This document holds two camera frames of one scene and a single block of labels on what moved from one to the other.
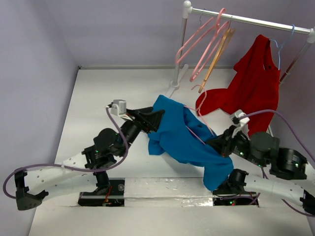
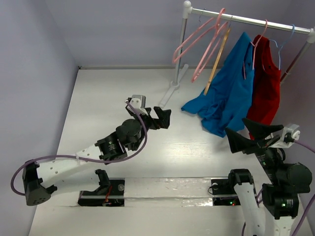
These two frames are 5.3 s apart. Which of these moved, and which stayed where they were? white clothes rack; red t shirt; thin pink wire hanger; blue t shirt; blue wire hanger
Moved: blue t shirt; thin pink wire hanger
Stayed: red t shirt; white clothes rack; blue wire hanger
